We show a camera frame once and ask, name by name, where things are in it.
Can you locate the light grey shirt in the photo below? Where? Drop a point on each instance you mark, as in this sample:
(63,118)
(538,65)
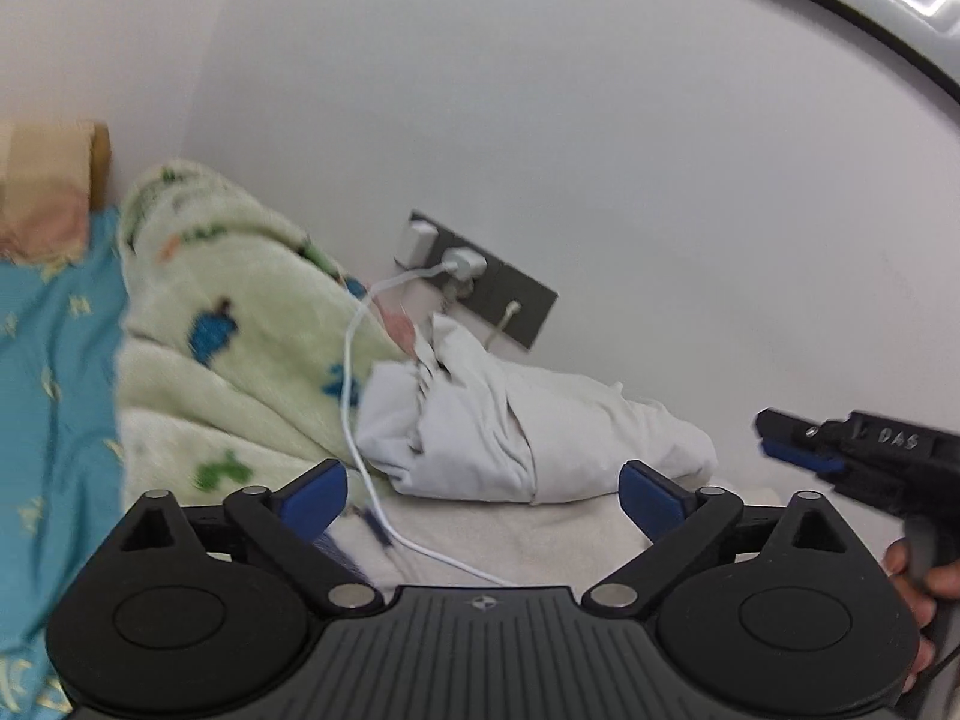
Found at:
(525,420)

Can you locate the white charger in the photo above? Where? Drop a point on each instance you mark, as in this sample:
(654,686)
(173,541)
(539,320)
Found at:
(463,264)

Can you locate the grey wall socket panel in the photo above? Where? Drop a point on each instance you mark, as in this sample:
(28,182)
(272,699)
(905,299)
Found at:
(517,300)

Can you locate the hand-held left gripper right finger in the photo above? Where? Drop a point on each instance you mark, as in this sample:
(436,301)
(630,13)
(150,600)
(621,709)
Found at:
(652,499)

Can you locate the plaid pillow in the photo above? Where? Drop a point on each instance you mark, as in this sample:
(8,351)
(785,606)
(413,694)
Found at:
(37,180)

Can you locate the brown pillow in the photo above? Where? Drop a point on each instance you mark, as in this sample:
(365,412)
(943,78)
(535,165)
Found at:
(100,165)

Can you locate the pale green printed blanket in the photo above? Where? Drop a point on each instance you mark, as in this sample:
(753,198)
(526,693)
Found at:
(240,277)

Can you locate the person's right hand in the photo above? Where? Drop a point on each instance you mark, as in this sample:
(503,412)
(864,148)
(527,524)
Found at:
(924,637)

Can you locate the white plug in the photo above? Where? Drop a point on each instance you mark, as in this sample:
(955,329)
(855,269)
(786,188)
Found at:
(415,244)

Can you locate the teal patterned bed sheet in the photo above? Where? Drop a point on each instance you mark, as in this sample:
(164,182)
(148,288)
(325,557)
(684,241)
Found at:
(60,405)

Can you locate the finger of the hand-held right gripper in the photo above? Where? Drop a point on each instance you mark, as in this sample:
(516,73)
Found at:
(802,457)
(787,424)

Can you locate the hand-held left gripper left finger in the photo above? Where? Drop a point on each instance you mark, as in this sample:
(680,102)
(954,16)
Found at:
(311,499)

